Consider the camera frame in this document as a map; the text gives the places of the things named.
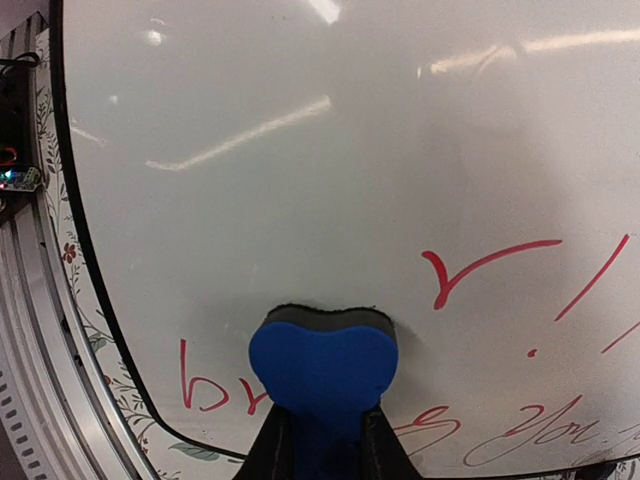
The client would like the front aluminium rail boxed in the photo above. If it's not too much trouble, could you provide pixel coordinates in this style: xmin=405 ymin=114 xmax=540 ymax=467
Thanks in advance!
xmin=1 ymin=13 xmax=159 ymax=479

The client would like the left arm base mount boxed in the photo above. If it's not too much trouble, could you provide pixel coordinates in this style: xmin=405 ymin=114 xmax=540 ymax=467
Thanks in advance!
xmin=1 ymin=52 xmax=44 ymax=224

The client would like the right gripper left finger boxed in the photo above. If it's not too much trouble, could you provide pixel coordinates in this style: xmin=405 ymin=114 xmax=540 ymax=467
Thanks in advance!
xmin=234 ymin=405 xmax=295 ymax=480

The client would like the blue whiteboard eraser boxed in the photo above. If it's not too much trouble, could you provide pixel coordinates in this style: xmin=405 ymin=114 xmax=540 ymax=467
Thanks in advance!
xmin=249 ymin=304 xmax=399 ymax=479

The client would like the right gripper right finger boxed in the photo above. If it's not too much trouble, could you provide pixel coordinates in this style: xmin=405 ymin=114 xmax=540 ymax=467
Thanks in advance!
xmin=362 ymin=405 xmax=423 ymax=480

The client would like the floral patterned table mat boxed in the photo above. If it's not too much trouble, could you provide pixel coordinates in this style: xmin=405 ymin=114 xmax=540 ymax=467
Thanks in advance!
xmin=32 ymin=49 xmax=640 ymax=480

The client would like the white whiteboard black frame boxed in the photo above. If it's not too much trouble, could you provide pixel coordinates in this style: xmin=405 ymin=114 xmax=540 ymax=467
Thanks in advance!
xmin=50 ymin=1 xmax=639 ymax=478

